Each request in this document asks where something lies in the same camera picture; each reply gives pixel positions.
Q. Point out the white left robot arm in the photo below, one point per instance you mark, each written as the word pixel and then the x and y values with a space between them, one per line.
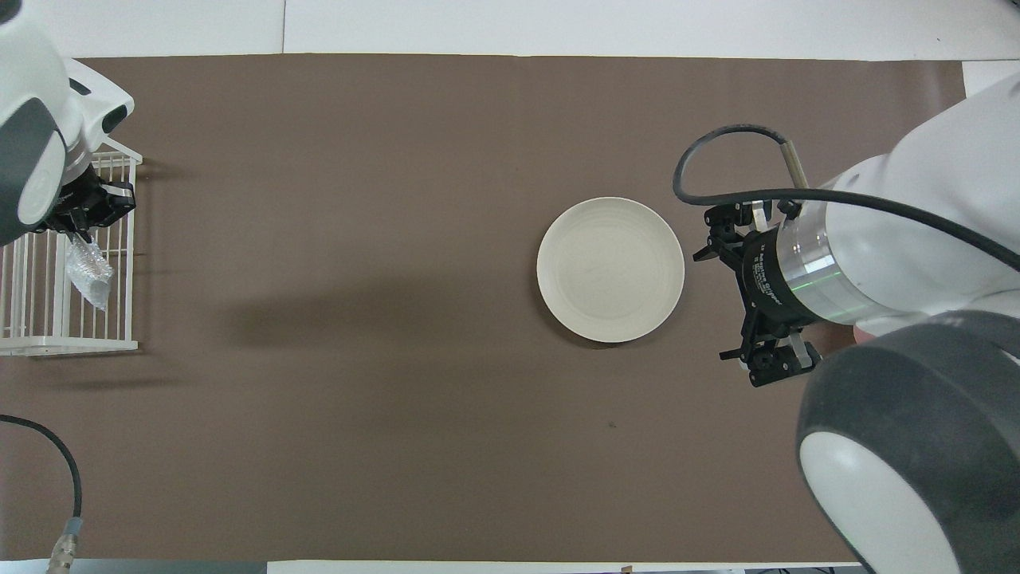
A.
pixel 32 96

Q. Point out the cream round plate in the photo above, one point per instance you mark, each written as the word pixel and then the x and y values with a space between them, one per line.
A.
pixel 610 269

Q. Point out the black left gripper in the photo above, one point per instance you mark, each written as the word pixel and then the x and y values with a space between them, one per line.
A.
pixel 76 206

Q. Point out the brown table mat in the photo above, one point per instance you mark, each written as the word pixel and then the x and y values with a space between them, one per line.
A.
pixel 398 319

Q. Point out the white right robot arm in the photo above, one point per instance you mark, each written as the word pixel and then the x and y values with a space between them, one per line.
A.
pixel 916 319

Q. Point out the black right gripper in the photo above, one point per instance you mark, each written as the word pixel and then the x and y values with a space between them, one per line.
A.
pixel 765 275

